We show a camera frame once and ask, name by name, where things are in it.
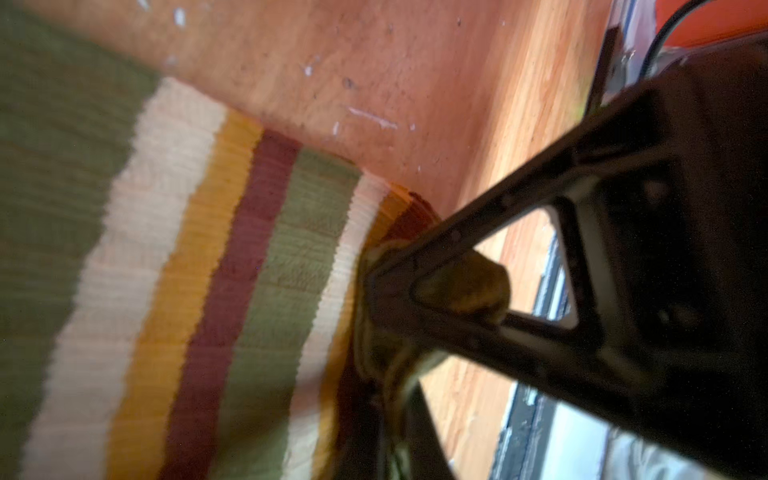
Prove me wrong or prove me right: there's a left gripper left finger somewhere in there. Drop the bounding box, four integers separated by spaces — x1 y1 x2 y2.
332 373 384 479

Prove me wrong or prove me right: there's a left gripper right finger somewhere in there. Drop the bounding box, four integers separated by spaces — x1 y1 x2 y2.
405 386 455 480

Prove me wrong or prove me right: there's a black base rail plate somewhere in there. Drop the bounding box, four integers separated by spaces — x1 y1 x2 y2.
490 238 570 479

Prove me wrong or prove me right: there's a green striped sock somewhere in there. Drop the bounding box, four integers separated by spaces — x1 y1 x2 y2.
1 1 445 479

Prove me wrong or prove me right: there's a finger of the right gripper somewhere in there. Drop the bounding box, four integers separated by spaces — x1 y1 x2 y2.
366 41 767 479

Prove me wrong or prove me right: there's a clear plastic sheet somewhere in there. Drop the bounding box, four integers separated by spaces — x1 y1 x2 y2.
539 402 722 479

